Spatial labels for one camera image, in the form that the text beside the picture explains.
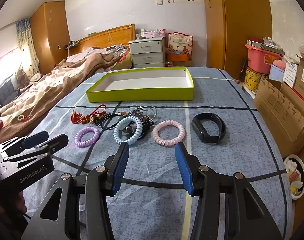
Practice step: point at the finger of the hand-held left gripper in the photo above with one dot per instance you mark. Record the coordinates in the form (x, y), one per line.
(37, 138)
(56, 143)

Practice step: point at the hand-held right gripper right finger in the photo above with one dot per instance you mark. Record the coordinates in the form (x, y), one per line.
(184, 172)

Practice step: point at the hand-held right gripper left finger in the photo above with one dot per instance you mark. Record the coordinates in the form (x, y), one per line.
(120, 170)

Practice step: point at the red knot charm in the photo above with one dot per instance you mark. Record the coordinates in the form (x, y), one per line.
(77, 118)

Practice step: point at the black wristband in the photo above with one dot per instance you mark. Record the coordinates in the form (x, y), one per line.
(197, 126)

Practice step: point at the green cardboard box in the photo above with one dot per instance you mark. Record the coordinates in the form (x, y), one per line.
(142, 95)

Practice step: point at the blue checked cloth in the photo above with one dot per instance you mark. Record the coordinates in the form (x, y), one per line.
(217, 167)

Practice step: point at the grey chair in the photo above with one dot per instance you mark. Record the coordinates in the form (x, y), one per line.
(6, 90)

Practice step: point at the brown plush toy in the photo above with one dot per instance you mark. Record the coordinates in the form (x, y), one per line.
(22, 77)

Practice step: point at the brown fleece blanket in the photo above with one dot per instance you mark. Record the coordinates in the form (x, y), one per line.
(67, 80)

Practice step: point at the bed with brown blanket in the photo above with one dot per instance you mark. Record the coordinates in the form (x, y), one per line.
(75, 57)

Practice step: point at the floral curtain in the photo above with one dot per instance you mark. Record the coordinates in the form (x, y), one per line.
(27, 45)

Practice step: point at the red soda can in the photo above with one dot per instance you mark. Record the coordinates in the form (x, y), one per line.
(169, 64)

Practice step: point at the tall wooden cabinet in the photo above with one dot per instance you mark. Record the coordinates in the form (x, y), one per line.
(52, 30)

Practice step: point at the pile of clothes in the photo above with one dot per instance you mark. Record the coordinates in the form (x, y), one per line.
(118, 52)

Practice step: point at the white trash bin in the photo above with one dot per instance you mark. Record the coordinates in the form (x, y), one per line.
(295, 177)

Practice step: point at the open cardboard box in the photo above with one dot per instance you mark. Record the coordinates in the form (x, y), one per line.
(279, 110)

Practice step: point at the orange box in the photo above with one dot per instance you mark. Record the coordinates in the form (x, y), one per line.
(180, 57)

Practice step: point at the yellow patterned box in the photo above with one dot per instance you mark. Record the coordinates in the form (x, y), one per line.
(253, 80)

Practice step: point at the red black tool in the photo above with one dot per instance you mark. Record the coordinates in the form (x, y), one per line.
(242, 70)

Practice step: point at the white drawer nightstand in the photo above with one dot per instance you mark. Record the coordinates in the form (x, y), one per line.
(147, 52)

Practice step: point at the wooden headboard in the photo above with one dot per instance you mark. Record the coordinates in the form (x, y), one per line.
(117, 36)

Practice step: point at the red patterned gift bag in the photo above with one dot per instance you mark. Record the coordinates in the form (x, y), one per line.
(179, 42)

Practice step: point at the pink plastic bin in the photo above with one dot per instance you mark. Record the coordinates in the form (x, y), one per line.
(259, 60)

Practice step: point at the pink lidded round container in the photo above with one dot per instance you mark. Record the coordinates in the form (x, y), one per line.
(276, 71)

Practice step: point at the pink box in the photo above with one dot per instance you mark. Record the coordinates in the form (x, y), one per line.
(152, 33)

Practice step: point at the white labelled package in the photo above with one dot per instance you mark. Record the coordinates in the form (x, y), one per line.
(289, 72)

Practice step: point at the large wooden wardrobe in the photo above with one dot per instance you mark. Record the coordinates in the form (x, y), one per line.
(217, 30)

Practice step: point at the striped flat box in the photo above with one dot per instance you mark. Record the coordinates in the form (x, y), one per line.
(265, 46)

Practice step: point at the white wall switch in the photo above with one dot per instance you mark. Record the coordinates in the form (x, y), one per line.
(160, 2)

